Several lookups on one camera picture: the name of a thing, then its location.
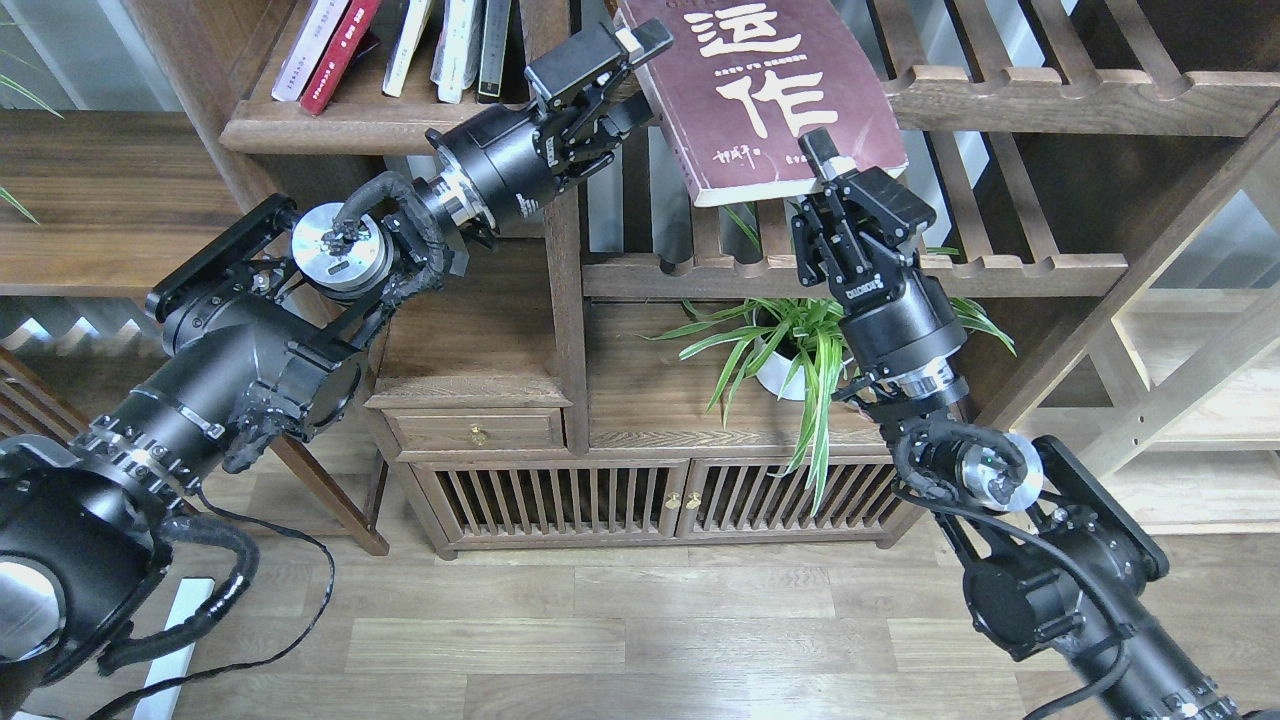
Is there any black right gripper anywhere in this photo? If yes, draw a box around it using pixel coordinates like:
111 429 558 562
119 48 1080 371
792 127 969 406

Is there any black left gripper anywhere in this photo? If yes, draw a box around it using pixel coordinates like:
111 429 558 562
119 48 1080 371
425 18 675 233

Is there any dark maroon book chinese title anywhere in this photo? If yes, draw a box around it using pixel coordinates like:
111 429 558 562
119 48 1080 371
614 1 908 208

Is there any red paperback book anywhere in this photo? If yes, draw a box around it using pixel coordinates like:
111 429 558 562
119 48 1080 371
298 1 383 117

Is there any white lavender paperback book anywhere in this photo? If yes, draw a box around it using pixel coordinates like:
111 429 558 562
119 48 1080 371
271 0 349 102

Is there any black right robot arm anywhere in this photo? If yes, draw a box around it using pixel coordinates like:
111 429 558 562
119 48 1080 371
794 128 1240 719

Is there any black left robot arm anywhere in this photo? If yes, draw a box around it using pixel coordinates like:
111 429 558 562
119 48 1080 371
1 19 673 719

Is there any black spine upright book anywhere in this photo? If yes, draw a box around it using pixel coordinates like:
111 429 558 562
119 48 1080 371
476 0 513 104

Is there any green spider plant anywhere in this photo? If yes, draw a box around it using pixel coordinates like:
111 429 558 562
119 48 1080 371
645 200 1016 516

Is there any cream spine upright book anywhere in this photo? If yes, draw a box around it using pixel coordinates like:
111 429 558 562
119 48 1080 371
381 0 434 97

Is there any dark wooden side table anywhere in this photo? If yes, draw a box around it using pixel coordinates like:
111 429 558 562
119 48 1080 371
1 109 389 556

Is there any dark slatted wooden rack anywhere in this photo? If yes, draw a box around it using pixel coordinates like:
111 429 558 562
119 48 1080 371
1 348 88 443

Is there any light wooden shelf frame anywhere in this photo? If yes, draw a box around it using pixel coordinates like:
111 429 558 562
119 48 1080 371
1060 190 1280 536

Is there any white metal post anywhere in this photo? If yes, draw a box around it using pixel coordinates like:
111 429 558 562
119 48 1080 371
132 577 216 719

